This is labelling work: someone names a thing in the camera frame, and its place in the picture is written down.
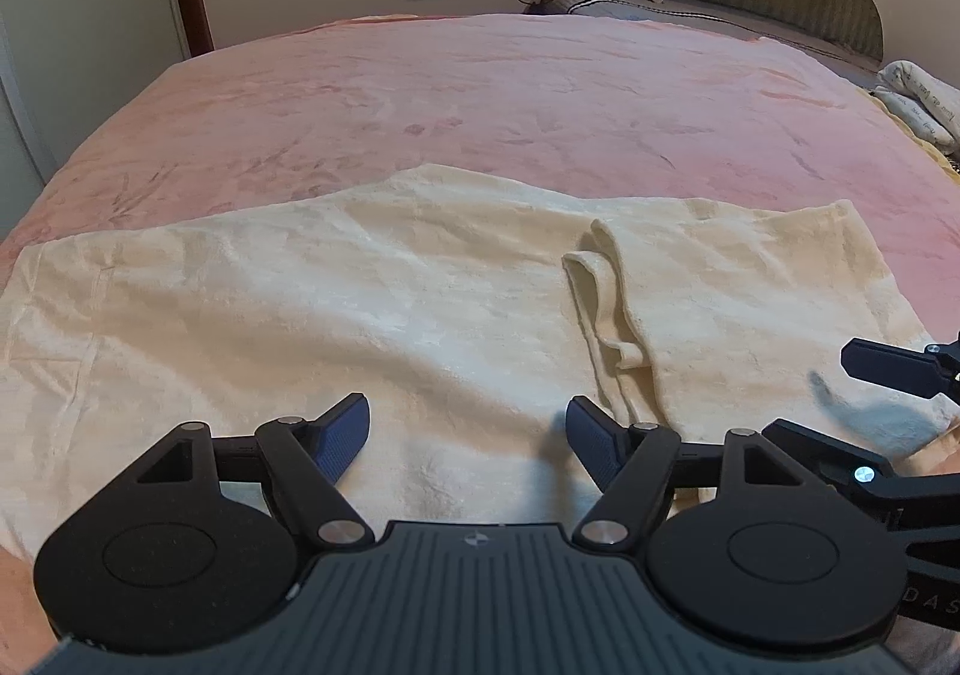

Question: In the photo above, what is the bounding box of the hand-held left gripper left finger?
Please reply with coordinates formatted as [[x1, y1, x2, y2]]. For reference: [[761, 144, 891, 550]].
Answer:
[[112, 391, 377, 557]]

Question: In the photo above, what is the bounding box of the cream white towel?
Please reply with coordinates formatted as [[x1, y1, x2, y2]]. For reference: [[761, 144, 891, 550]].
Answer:
[[0, 163, 960, 560]]

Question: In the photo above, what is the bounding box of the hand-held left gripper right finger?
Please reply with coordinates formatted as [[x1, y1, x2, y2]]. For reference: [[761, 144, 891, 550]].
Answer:
[[564, 395, 817, 557]]

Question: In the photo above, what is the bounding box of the folded white printed cloth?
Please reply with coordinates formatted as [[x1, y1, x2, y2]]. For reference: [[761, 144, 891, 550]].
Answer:
[[874, 60, 960, 148]]

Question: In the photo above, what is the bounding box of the grey pillow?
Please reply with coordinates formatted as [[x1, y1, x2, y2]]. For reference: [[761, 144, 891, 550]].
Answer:
[[525, 0, 880, 73]]

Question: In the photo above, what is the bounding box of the white flower-print wardrobe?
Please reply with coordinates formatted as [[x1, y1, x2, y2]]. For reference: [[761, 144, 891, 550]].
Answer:
[[0, 0, 193, 196]]

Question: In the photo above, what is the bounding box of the pink blanket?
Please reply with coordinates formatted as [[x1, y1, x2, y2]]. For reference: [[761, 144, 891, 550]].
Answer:
[[0, 11, 960, 571]]

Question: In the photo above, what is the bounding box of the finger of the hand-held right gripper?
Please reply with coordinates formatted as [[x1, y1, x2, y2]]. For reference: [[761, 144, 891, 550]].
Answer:
[[760, 418, 905, 530], [839, 336, 960, 401]]

